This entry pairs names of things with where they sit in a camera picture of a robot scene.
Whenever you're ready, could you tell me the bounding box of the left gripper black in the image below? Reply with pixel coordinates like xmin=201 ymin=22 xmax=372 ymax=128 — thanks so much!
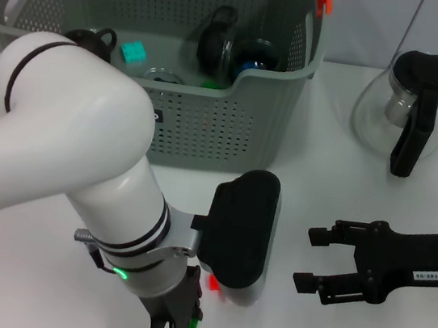
xmin=133 ymin=257 xmax=211 ymax=328

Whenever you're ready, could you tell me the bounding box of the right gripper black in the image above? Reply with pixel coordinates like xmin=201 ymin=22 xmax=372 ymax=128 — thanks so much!
xmin=288 ymin=209 xmax=438 ymax=322

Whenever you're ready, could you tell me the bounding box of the small square red block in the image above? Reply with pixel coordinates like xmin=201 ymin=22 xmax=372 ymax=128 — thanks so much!
xmin=205 ymin=274 xmax=223 ymax=294

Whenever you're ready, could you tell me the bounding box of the blue square building block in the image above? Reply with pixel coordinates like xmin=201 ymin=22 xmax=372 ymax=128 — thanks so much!
xmin=238 ymin=57 xmax=267 ymax=76

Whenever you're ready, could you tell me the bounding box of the glass teacup with black base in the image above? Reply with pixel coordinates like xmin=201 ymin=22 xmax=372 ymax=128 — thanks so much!
xmin=193 ymin=1 xmax=242 ymax=79
xmin=143 ymin=64 xmax=187 ymax=86
xmin=227 ymin=34 xmax=284 ymax=84

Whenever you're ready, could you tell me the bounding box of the teal square building block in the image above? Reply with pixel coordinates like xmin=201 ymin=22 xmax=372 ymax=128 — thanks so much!
xmin=119 ymin=39 xmax=150 ymax=65

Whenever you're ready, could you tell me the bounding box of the grey perforated plastic storage bin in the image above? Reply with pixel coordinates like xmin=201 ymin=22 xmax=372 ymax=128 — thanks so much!
xmin=0 ymin=0 xmax=335 ymax=186

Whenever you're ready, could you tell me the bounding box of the glass teapot with black lid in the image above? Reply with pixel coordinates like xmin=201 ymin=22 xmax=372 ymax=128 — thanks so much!
xmin=344 ymin=41 xmax=438 ymax=183

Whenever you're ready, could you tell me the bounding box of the dark brown clay teapot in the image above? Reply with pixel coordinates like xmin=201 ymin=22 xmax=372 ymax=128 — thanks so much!
xmin=61 ymin=22 xmax=120 ymax=65

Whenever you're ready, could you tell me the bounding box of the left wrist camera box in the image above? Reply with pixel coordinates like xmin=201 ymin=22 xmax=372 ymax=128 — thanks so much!
xmin=180 ymin=161 xmax=284 ymax=311

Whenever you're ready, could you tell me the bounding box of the left gripper cable with connector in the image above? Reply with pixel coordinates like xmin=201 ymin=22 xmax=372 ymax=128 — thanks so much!
xmin=69 ymin=227 xmax=121 ymax=275

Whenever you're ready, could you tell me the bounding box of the thin grey wall cable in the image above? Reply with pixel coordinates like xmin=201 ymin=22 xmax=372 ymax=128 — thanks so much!
xmin=394 ymin=0 xmax=427 ymax=58

